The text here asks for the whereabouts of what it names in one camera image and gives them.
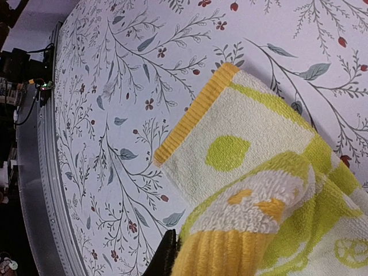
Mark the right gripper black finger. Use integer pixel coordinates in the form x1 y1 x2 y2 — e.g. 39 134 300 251
145 229 177 276

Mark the yellow patterned towel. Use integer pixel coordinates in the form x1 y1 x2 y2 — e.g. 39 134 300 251
154 63 367 275

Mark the front aluminium rail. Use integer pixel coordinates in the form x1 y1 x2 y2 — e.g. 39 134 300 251
14 20 89 276

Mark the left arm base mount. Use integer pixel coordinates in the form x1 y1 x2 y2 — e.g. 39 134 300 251
0 43 55 127

